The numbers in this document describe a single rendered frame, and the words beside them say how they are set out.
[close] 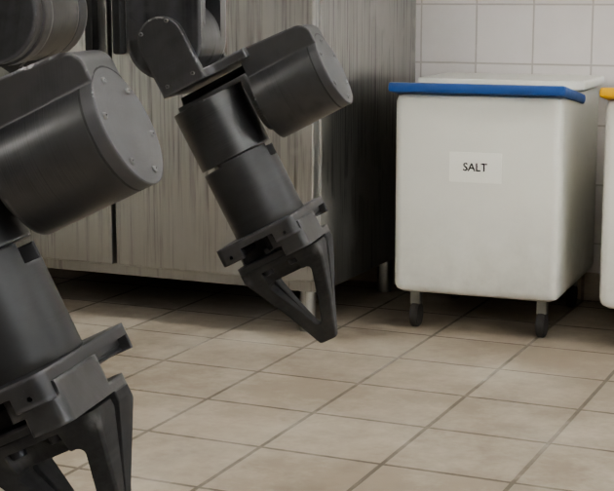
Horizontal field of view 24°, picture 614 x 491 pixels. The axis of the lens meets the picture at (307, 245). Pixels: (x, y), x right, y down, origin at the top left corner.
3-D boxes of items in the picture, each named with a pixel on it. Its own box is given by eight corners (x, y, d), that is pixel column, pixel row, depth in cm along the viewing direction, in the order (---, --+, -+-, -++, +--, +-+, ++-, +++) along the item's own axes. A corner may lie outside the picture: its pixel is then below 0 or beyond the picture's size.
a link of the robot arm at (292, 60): (167, 27, 111) (129, 30, 103) (292, -43, 108) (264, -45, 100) (236, 164, 112) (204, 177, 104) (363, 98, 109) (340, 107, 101)
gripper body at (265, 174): (332, 215, 111) (289, 131, 111) (302, 238, 102) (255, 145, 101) (261, 249, 113) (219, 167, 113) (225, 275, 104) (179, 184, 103)
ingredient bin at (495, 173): (385, 330, 441) (387, 82, 428) (442, 291, 500) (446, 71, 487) (557, 346, 422) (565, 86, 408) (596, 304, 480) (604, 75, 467)
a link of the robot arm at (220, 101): (181, 101, 110) (157, 107, 105) (257, 60, 108) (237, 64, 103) (221, 180, 111) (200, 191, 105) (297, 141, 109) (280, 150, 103)
